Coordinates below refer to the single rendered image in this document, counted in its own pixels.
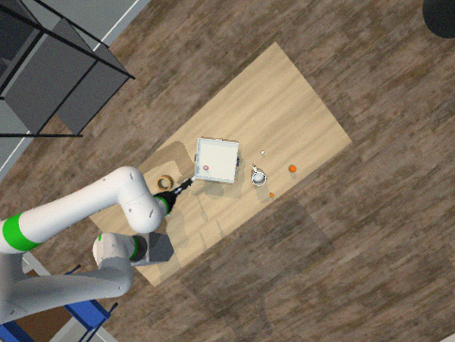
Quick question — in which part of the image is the tan tape roll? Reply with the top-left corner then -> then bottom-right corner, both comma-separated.
156,176 -> 174,192

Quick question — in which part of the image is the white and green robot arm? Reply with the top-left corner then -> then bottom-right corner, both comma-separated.
0,166 -> 174,325

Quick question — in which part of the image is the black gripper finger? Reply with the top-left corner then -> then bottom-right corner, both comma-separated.
170,178 -> 193,198

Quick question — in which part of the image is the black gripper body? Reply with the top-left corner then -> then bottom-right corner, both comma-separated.
163,191 -> 178,205

